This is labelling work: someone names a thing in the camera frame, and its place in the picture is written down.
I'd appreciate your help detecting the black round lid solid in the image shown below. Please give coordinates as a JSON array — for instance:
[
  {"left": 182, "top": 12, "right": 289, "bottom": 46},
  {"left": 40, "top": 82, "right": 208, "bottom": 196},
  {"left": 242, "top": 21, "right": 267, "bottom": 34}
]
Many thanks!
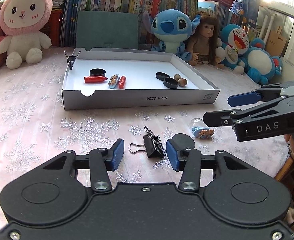
[{"left": 171, "top": 133, "right": 195, "bottom": 151}]

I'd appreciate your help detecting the blue bear figurine charm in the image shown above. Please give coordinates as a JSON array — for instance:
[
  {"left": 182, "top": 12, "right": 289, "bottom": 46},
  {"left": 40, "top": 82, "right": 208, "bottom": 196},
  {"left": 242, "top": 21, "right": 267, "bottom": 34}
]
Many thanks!
[{"left": 191, "top": 127, "right": 215, "bottom": 139}]

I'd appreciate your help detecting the clear plastic dome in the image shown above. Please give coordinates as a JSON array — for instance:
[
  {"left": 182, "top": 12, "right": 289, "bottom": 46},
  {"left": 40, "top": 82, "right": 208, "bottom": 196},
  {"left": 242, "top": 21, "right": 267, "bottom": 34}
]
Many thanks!
[{"left": 189, "top": 118, "right": 207, "bottom": 131}]

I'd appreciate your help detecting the large black binder clip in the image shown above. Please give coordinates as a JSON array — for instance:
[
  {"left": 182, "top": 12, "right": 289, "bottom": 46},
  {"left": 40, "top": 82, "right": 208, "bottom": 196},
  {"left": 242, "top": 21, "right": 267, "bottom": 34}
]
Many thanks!
[{"left": 129, "top": 126, "right": 165, "bottom": 158}]

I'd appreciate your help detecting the brown walnut front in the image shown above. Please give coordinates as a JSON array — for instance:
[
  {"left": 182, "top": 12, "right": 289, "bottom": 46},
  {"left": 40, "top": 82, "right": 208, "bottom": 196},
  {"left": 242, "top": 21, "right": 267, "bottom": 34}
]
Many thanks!
[{"left": 177, "top": 78, "right": 188, "bottom": 87}]

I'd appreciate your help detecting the brown walnut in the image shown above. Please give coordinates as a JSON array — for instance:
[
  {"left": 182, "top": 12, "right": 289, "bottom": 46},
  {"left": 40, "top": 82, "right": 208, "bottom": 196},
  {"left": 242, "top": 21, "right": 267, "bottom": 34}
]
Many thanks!
[
  {"left": 177, "top": 78, "right": 188, "bottom": 87},
  {"left": 174, "top": 74, "right": 181, "bottom": 81}
]

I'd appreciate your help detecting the black round cup lid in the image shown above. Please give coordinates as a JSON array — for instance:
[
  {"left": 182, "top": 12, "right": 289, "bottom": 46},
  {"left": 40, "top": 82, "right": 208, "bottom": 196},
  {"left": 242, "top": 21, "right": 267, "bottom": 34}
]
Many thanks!
[{"left": 163, "top": 77, "right": 178, "bottom": 89}]

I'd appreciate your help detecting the black round lid shallow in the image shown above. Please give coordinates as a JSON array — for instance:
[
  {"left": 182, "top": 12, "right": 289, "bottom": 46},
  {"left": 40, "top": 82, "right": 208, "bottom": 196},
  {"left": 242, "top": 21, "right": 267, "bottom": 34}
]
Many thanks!
[{"left": 156, "top": 72, "right": 170, "bottom": 81}]

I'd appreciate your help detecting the black ring cap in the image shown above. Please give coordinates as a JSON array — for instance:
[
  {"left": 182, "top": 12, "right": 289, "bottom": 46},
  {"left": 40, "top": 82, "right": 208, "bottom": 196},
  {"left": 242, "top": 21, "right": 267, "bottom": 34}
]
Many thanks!
[{"left": 90, "top": 68, "right": 106, "bottom": 77}]

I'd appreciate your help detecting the blue Doraemon plush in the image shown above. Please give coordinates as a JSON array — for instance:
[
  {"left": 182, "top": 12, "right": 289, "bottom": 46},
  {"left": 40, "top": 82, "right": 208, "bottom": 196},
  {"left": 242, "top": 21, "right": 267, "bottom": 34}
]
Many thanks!
[{"left": 215, "top": 24, "right": 250, "bottom": 74}]

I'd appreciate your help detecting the brown-haired doll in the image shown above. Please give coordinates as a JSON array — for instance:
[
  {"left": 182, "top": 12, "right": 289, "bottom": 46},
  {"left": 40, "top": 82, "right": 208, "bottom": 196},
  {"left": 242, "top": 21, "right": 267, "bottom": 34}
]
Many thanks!
[{"left": 186, "top": 11, "right": 224, "bottom": 68}]

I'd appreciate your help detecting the white cardboard tray box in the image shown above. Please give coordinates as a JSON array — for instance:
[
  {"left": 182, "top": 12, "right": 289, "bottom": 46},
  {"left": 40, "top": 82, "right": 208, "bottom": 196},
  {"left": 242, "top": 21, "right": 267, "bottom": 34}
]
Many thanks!
[{"left": 62, "top": 48, "right": 220, "bottom": 111}]

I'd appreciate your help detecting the blue Stitch plush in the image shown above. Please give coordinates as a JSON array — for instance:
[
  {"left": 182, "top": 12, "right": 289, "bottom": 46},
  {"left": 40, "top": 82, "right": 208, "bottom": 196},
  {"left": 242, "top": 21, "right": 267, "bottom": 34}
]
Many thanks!
[{"left": 143, "top": 9, "right": 201, "bottom": 62}]

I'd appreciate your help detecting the small black binder clip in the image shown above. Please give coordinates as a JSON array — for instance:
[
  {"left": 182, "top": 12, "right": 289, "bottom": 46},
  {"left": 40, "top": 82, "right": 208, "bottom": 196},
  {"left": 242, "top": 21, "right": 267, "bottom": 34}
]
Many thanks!
[{"left": 64, "top": 50, "right": 81, "bottom": 70}]

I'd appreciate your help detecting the green notebook case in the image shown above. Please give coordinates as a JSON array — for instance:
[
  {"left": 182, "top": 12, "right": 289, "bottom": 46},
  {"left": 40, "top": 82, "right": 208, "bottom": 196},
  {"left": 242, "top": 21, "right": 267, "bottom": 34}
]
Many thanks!
[{"left": 75, "top": 11, "right": 138, "bottom": 50}]

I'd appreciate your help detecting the row of books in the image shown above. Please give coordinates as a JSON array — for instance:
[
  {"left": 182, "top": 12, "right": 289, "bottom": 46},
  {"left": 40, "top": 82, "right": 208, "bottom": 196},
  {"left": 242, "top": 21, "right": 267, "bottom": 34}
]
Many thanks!
[{"left": 42, "top": 0, "right": 239, "bottom": 47}]

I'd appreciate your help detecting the pink bunny plush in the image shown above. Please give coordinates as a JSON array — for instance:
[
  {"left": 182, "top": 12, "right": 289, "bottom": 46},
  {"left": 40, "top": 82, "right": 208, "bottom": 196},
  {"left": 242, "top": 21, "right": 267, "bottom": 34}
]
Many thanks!
[{"left": 0, "top": 0, "right": 53, "bottom": 69}]

